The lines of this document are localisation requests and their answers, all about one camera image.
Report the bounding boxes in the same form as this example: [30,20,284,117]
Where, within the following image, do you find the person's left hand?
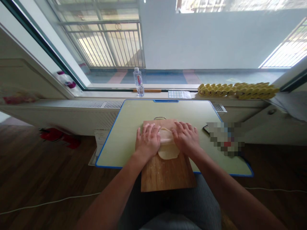
[135,123,161,158]

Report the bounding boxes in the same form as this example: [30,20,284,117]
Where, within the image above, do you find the person's right hand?
[171,121,201,159]

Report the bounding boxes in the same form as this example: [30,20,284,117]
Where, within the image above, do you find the pale wooden rolling pin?
[159,127,174,145]

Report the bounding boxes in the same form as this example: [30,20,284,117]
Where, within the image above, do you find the flat round dough sheet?
[157,141,180,160]

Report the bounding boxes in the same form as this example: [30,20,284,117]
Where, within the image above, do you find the green table with blue edge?
[95,99,255,178]

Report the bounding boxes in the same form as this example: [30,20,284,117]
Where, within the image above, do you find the small grid-printed packet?
[168,90,192,99]

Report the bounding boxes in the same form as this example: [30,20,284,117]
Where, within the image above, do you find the wooden cutting board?
[140,117,198,193]

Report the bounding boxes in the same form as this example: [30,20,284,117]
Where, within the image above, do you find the clear plastic water bottle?
[133,67,145,97]

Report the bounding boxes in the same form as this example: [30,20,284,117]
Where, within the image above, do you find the yellow egg carton tray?
[197,82,280,100]

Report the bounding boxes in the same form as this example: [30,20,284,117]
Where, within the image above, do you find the person's legs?
[119,173,222,230]

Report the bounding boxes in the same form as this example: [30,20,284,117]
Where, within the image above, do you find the red fire extinguisher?
[39,127,81,150]

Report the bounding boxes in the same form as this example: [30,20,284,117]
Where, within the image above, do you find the white radiator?
[0,99,124,137]

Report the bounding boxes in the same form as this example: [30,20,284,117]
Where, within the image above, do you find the white bottle with magenta cap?
[56,70,78,97]

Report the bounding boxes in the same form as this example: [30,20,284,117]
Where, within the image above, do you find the grey paper sheets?
[265,92,307,122]

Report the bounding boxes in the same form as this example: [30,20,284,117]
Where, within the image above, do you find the pink plastic bag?
[2,90,40,105]

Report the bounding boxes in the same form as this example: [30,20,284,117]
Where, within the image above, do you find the large window with dark frame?
[0,0,307,99]

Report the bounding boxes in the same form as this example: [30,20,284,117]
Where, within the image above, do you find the white floor cable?
[244,187,307,193]
[0,191,102,215]

